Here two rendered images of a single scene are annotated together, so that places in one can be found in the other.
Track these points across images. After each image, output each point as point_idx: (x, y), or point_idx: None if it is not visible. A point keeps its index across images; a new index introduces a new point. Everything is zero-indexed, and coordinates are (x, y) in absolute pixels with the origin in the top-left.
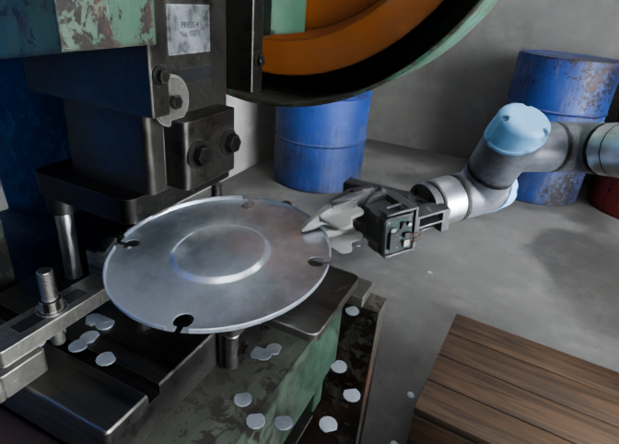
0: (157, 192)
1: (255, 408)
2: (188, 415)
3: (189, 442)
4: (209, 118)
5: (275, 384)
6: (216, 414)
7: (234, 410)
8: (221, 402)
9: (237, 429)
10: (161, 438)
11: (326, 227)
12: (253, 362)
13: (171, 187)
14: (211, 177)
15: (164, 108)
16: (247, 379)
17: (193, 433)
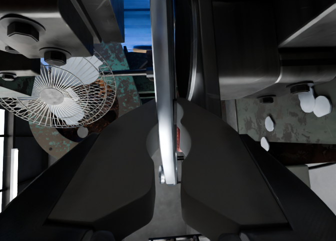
0: (98, 42)
1: (270, 137)
2: (251, 101)
3: (245, 116)
4: (9, 45)
5: (291, 139)
6: (257, 115)
7: (263, 124)
8: (263, 111)
9: (258, 136)
10: (241, 102)
11: (180, 136)
12: (296, 101)
13: (97, 22)
14: (78, 42)
15: (28, 72)
16: (282, 112)
17: (248, 114)
